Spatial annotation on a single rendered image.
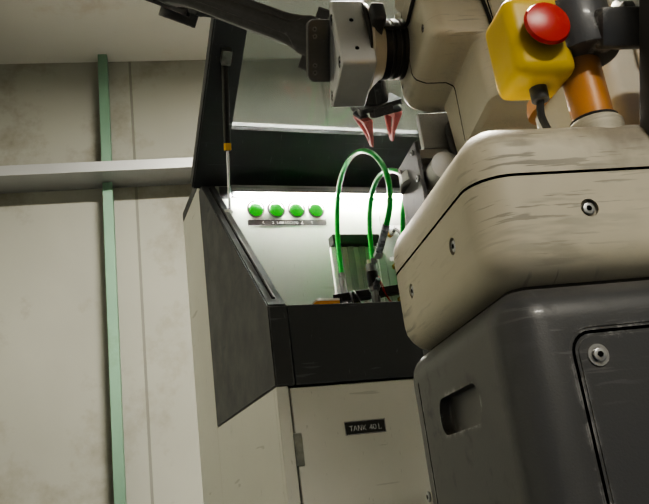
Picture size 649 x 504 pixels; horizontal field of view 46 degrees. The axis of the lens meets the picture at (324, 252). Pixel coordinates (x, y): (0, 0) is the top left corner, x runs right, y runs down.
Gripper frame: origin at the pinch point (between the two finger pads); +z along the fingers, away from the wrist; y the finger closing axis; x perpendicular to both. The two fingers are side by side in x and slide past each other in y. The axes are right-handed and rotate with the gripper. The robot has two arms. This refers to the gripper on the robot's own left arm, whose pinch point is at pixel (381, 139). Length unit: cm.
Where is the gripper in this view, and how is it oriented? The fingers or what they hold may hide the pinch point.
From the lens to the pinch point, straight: 177.1
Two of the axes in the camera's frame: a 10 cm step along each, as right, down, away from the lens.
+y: -9.2, 3.1, -2.3
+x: 3.4, 3.8, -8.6
